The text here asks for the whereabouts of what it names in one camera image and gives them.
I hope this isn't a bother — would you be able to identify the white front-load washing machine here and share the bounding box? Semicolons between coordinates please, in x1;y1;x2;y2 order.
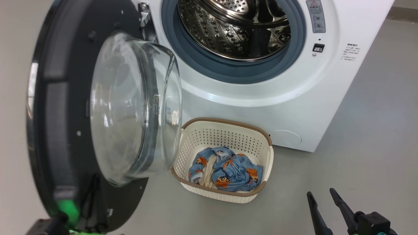
139;0;395;153

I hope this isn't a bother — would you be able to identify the metal door hinge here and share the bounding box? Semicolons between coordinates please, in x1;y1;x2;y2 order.
138;3;158;42

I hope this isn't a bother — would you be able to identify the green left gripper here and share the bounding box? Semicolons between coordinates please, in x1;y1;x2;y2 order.
55;174;105;235

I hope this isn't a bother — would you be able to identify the grey caution sticker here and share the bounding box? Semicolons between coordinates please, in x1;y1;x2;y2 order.
306;0;326;34

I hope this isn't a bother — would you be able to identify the black round glass washer door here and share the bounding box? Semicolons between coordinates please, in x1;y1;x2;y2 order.
26;0;183;234

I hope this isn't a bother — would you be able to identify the cream perforated laundry basket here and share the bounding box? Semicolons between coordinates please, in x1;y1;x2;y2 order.
171;117;274;204

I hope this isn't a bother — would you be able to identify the cream garment with orange cartoon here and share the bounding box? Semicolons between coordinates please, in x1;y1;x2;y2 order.
199;155;218;189

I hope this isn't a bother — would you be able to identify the blue cartoon print garment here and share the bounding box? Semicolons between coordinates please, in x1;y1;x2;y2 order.
188;147;264;192

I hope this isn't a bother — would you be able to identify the stainless steel washing machine drum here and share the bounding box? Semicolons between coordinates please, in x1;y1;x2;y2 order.
178;0;292;61

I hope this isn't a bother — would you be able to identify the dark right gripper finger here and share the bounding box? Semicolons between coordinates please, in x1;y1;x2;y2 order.
330;188;360;235
307;192;334;235

